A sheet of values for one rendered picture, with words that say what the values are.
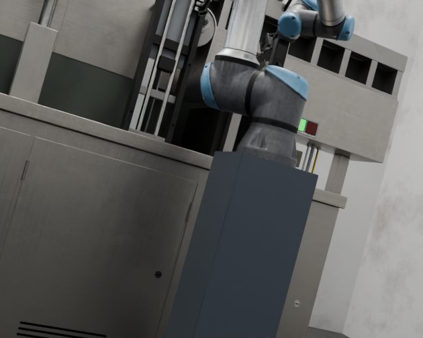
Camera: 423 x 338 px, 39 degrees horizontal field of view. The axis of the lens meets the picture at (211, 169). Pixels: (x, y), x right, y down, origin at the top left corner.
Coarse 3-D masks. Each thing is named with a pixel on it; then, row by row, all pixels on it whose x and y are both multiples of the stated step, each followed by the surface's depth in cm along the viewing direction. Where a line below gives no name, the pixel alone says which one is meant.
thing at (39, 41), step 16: (48, 0) 196; (48, 16) 196; (32, 32) 192; (48, 32) 194; (32, 48) 192; (48, 48) 194; (32, 64) 193; (16, 80) 191; (32, 80) 193; (16, 96) 192; (32, 96) 193
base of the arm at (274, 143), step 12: (252, 120) 147; (264, 120) 143; (276, 120) 143; (252, 132) 144; (264, 132) 143; (276, 132) 142; (288, 132) 143; (240, 144) 145; (252, 144) 143; (264, 144) 142; (276, 144) 141; (288, 144) 143; (264, 156) 141; (276, 156) 141; (288, 156) 142
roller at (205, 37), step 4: (208, 12) 208; (208, 16) 208; (212, 20) 209; (212, 24) 209; (212, 28) 209; (208, 32) 209; (212, 32) 209; (200, 36) 208; (204, 36) 208; (208, 36) 209; (200, 40) 208; (204, 40) 208; (208, 40) 209; (200, 44) 208
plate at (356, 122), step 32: (0, 0) 213; (32, 0) 217; (64, 0) 221; (96, 0) 225; (128, 0) 230; (0, 32) 213; (64, 32) 222; (96, 32) 226; (128, 32) 231; (96, 64) 227; (128, 64) 231; (288, 64) 258; (320, 96) 265; (352, 96) 271; (384, 96) 277; (320, 128) 266; (352, 128) 272; (384, 128) 278; (352, 160) 300
